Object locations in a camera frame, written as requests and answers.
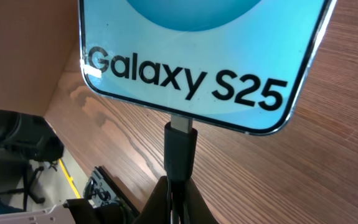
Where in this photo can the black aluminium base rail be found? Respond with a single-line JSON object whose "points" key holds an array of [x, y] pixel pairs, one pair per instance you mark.
{"points": [[104, 191]]}

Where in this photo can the black office chair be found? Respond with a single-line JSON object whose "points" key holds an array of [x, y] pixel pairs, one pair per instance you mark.
{"points": [[31, 138]]}

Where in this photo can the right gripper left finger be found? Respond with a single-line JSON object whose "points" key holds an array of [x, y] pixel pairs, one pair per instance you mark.
{"points": [[156, 208]]}

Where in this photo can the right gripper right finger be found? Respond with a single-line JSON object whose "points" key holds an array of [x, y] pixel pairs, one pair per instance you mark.
{"points": [[196, 210]]}

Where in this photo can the blue Galaxy S25 smartphone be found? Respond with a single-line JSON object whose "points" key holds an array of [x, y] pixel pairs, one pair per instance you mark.
{"points": [[240, 65]]}

